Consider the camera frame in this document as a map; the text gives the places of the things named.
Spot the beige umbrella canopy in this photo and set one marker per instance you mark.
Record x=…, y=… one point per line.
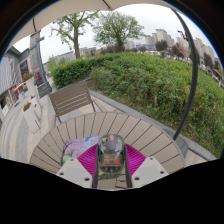
x=66, y=8

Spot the brown slatted chair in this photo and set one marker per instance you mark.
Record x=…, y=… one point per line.
x=70, y=99

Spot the round leafy tree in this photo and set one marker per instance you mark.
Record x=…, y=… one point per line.
x=116, y=26

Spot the distant apartment buildings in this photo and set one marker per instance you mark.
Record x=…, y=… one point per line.
x=161, y=35

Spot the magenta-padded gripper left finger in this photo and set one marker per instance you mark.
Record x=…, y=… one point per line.
x=73, y=171

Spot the flower print mouse pad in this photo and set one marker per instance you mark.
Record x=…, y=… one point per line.
x=75, y=148

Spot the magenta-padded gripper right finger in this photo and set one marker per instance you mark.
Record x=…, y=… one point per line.
x=150, y=171

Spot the thick-trunk tree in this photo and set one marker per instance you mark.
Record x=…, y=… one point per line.
x=76, y=43

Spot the black curved umbrella pole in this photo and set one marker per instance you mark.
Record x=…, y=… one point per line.
x=193, y=76

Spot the white flower planter box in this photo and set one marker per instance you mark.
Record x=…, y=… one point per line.
x=31, y=118
x=30, y=86

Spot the tall grey sign pillar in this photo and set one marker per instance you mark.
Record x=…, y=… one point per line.
x=36, y=60

